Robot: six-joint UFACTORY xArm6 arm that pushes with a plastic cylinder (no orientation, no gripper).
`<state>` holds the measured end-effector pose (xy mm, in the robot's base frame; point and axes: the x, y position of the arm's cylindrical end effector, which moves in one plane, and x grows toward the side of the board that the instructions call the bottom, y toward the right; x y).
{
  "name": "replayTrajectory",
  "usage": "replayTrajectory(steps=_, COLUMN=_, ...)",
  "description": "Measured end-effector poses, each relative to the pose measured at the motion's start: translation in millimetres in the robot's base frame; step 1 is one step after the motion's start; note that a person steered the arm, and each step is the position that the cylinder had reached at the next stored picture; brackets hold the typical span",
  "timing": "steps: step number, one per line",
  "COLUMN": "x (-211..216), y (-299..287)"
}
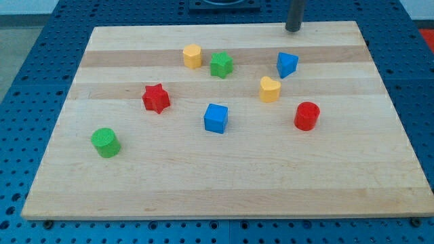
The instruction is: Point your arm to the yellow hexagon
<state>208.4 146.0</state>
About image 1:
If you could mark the yellow hexagon block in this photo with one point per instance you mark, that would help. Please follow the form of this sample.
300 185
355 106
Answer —
192 56

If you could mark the yellow heart block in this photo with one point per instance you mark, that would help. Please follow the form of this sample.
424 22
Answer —
269 89

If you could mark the red star block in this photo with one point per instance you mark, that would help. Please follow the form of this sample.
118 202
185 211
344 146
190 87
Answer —
155 98

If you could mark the wooden board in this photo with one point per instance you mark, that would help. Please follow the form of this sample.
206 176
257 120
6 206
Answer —
357 162

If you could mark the green cylinder block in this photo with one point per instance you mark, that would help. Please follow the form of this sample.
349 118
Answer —
105 142

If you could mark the blue triangle block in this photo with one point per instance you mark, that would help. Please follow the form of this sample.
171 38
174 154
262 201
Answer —
286 64

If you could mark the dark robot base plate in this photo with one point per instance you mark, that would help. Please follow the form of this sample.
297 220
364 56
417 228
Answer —
211 5

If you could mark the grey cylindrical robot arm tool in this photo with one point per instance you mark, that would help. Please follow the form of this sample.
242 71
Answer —
295 15

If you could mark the green star block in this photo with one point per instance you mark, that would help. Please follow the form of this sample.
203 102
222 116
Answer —
221 64

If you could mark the red cylinder block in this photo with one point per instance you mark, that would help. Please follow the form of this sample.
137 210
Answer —
307 114

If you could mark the blue cube block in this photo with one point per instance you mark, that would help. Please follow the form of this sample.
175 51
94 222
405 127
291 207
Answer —
216 118

